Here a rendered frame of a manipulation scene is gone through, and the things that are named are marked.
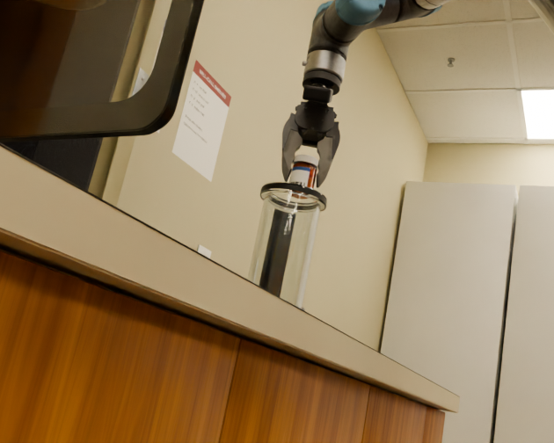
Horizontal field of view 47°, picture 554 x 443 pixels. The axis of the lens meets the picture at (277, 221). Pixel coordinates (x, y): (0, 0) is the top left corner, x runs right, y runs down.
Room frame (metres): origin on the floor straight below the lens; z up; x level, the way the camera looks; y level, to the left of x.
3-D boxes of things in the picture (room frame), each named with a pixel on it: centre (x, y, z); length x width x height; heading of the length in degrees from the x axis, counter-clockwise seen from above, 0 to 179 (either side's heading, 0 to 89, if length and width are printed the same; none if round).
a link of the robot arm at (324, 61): (1.09, -0.03, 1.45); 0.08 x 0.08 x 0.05
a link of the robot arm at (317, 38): (1.08, -0.03, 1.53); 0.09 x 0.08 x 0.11; 16
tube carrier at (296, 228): (0.98, -0.02, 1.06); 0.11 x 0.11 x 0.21
